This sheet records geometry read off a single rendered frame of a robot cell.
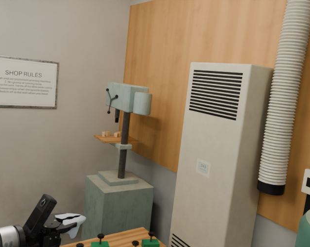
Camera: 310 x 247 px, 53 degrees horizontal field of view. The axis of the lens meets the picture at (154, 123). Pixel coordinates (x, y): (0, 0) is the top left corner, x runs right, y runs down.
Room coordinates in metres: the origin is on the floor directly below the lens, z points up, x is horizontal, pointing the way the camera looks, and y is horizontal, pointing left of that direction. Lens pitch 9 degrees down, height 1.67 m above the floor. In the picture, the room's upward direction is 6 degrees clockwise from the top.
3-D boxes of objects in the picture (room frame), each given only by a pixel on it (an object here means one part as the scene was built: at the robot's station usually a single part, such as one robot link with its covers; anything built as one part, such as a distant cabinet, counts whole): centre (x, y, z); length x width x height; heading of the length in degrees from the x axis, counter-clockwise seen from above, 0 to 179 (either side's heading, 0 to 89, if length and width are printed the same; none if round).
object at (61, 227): (0.82, 0.23, 1.22); 0.09 x 0.05 x 0.02; 135
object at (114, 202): (2.67, 0.24, 0.79); 0.62 x 0.48 x 1.58; 33
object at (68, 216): (0.88, 0.23, 1.20); 0.09 x 0.03 x 0.06; 135
